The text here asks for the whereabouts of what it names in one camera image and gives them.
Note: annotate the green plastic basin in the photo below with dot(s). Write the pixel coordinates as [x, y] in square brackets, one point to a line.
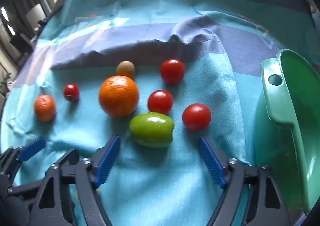
[272, 121]

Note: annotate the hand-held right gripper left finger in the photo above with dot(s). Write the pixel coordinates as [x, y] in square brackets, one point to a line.
[107, 163]

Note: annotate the red cherry tomato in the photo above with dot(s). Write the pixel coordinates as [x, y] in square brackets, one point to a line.
[172, 71]
[196, 117]
[160, 102]

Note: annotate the small cherry tomato with stem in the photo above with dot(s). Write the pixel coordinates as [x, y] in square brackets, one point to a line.
[71, 92]

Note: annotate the white wall unit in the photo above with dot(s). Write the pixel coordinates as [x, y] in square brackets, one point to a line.
[35, 14]

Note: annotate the potted plant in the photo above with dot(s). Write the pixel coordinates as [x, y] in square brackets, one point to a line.
[5, 83]

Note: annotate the blue and teal printed blanket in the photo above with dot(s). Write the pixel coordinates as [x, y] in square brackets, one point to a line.
[160, 28]

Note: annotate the brown kiwi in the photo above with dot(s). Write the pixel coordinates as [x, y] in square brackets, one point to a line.
[125, 68]

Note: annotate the green tomato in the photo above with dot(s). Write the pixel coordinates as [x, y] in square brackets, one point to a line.
[151, 129]

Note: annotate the small tangerine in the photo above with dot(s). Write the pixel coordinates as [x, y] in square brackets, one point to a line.
[45, 108]

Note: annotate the large orange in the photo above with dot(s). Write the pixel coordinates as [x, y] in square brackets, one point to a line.
[118, 96]

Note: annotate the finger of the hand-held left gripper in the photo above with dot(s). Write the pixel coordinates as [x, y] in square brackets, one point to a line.
[32, 149]
[70, 157]

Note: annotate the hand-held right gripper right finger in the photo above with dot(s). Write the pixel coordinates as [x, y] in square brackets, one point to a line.
[211, 163]

